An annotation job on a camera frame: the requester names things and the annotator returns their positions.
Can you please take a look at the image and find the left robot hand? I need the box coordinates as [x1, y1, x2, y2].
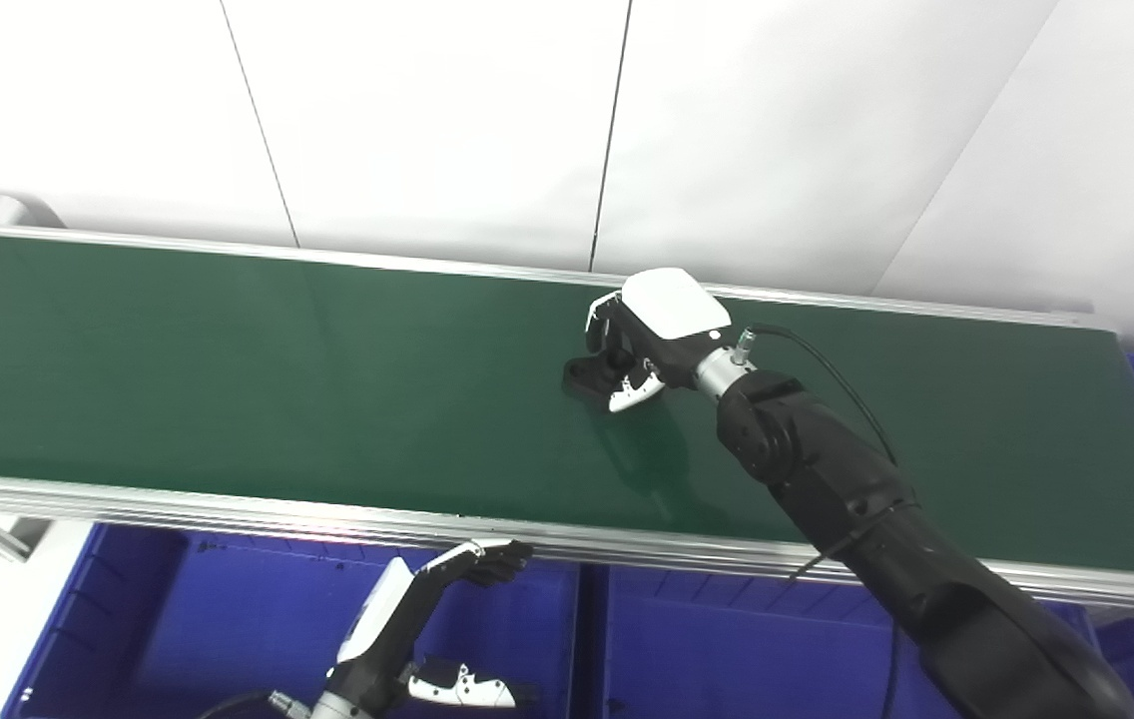
[327, 539, 535, 715]

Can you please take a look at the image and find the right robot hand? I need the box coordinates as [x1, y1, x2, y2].
[584, 268, 733, 413]

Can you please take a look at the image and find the black flanged machine part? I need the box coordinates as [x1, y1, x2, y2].
[562, 345, 668, 405]

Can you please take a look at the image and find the green conveyor belt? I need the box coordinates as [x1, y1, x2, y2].
[0, 232, 1134, 580]
[0, 222, 1134, 620]

